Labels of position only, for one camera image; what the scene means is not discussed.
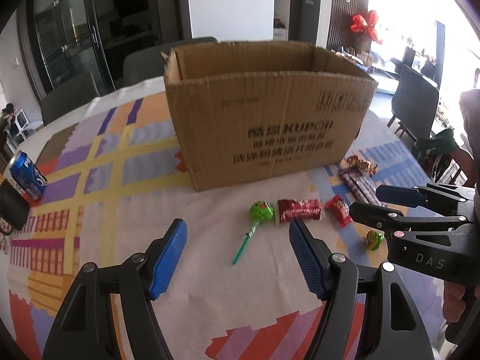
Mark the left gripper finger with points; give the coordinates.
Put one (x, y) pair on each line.
(393, 221)
(443, 199)

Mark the dark grey chair right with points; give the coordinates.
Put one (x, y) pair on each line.
(414, 104)

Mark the small green wrapped candy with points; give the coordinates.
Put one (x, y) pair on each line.
(374, 240)

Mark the purple striped snack packet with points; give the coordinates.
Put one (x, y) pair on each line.
(360, 185)

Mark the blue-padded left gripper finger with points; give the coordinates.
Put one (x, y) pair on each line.
(84, 326)
(392, 327)

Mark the dark grey chair left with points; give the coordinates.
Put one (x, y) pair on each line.
(69, 96)

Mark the person's hand holding gripper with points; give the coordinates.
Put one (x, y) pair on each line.
(453, 304)

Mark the small red candy packet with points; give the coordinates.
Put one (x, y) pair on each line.
(340, 210)

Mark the white small side shelf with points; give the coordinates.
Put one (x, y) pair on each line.
(15, 124)

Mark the open cardboard box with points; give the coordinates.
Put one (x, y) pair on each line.
(250, 110)

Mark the black mug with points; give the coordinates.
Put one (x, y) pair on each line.
(14, 208)

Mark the white low tv cabinet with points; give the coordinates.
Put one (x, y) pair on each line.
(386, 83)

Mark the gold-red wrapped candy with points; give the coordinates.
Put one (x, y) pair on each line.
(362, 164)

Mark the red love-heart snack bar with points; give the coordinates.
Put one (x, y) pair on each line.
(287, 210)

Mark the red balloon flower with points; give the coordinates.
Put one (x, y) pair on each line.
(366, 24)

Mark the green lollipop with stick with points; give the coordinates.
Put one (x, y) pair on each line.
(260, 213)

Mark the green cloth on chair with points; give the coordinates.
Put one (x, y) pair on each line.
(436, 154)

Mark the blue Pepsi can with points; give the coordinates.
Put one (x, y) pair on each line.
(26, 174)

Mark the black glass sliding door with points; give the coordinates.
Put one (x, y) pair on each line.
(60, 39)

